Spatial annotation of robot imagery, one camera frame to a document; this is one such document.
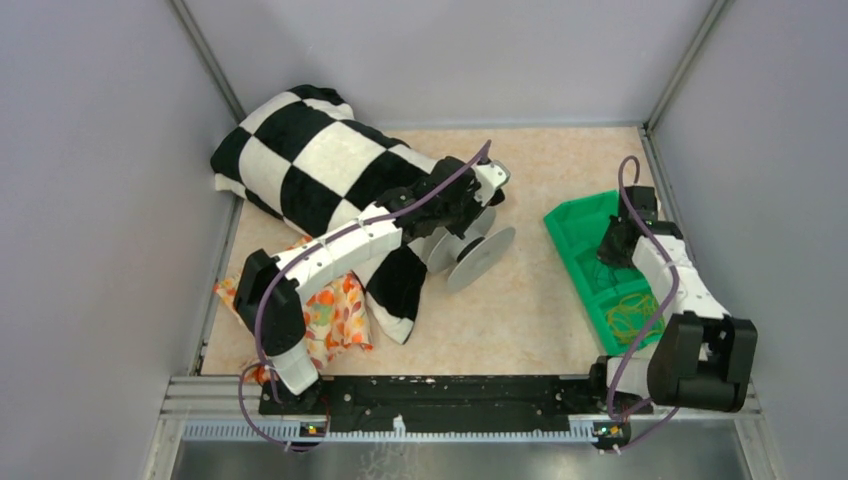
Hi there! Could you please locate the grey plastic cable spool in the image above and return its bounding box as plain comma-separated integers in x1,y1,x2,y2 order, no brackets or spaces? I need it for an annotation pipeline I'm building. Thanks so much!
409,207,516,293

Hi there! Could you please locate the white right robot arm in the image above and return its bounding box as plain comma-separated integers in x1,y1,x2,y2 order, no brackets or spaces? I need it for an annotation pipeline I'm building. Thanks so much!
586,185,758,412

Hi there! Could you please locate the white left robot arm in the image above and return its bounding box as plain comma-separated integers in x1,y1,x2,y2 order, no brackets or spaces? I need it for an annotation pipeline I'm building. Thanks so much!
233,150,510,414

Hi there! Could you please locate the green plastic compartment bin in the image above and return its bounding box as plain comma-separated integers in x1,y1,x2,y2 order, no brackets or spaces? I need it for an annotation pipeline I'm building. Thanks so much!
544,190,658,356

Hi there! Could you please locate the black white checkered blanket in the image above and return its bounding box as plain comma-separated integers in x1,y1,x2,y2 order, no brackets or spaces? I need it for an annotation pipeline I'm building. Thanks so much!
210,84,440,344

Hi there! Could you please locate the orange floral cloth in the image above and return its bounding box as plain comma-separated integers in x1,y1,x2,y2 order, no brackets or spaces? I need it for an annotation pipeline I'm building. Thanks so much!
201,247,376,375

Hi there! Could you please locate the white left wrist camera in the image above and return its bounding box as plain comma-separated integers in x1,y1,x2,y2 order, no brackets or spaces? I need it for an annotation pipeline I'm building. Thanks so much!
472,160,511,207

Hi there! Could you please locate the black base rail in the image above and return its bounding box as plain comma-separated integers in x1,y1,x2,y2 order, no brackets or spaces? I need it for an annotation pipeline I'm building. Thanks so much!
258,374,654,435

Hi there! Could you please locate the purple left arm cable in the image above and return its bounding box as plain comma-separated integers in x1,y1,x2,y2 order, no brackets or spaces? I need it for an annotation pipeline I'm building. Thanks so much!
237,139,493,454

